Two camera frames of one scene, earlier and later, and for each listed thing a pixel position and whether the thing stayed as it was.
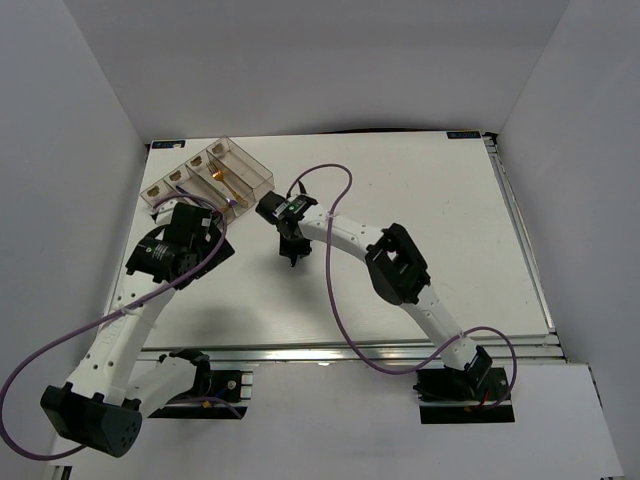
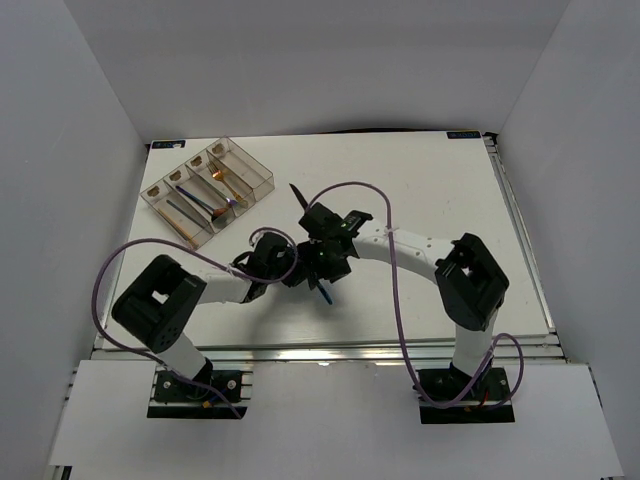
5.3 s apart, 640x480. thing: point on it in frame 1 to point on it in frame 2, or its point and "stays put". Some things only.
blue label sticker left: [168, 144] stays put
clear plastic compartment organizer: [223, 179] stays put
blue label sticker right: [463, 134] stays put
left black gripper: [214, 234] to [290, 254]
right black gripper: [290, 251] to [307, 255]
